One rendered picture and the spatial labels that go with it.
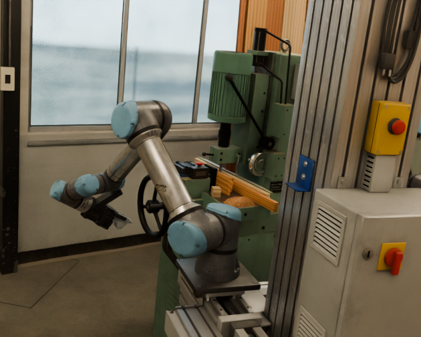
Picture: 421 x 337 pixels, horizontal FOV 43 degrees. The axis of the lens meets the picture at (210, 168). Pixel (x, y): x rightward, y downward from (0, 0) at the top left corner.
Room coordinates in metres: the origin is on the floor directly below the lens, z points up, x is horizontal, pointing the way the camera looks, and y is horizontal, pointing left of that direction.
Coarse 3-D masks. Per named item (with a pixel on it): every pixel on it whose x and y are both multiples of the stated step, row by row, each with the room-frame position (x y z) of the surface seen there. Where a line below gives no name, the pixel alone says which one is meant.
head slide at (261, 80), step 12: (252, 72) 2.49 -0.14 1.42; (252, 84) 2.44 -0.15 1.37; (264, 84) 2.45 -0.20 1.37; (252, 96) 2.43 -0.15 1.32; (264, 96) 2.46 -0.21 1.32; (252, 108) 2.42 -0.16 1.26; (264, 108) 2.46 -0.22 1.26; (240, 132) 2.48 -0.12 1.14; (252, 132) 2.43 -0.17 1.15; (240, 144) 2.47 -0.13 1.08; (252, 144) 2.44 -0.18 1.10
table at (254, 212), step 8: (208, 192) 2.25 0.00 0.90; (232, 192) 2.29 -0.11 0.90; (200, 200) 2.22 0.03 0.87; (208, 200) 2.20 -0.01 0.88; (216, 200) 2.15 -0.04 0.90; (224, 200) 2.16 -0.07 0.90; (240, 208) 2.08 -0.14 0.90; (248, 208) 2.10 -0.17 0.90; (256, 208) 2.13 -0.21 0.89; (264, 208) 2.15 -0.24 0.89; (248, 216) 2.11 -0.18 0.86; (256, 216) 2.13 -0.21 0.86; (264, 216) 2.15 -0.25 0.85
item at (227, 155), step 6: (210, 150) 2.42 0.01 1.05; (216, 150) 2.39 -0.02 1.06; (222, 150) 2.39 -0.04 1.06; (228, 150) 2.41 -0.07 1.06; (234, 150) 2.43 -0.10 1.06; (240, 150) 2.45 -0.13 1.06; (210, 156) 2.42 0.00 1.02; (216, 156) 2.38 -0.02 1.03; (222, 156) 2.39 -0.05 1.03; (228, 156) 2.41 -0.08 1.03; (234, 156) 2.43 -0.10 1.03; (216, 162) 2.38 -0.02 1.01; (222, 162) 2.39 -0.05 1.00; (228, 162) 2.41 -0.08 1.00; (234, 162) 2.43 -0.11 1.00
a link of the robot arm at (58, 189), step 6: (60, 180) 1.90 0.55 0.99; (54, 186) 1.89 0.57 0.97; (60, 186) 1.87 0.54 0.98; (54, 192) 1.86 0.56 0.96; (60, 192) 1.86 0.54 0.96; (54, 198) 1.87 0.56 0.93; (60, 198) 1.87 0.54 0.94; (66, 198) 1.86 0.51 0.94; (66, 204) 1.89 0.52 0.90; (72, 204) 1.89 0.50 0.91; (78, 204) 1.90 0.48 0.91
